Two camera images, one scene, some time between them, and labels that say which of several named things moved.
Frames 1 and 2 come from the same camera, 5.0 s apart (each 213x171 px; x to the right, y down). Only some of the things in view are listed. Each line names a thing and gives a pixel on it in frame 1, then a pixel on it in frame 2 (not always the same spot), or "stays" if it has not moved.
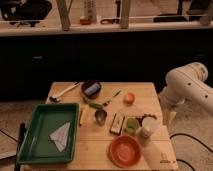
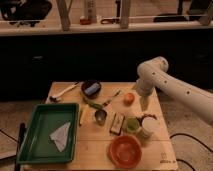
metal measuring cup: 101,116 stays
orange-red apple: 129,98 stays
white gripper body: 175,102 → 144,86
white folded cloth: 60,136 stays
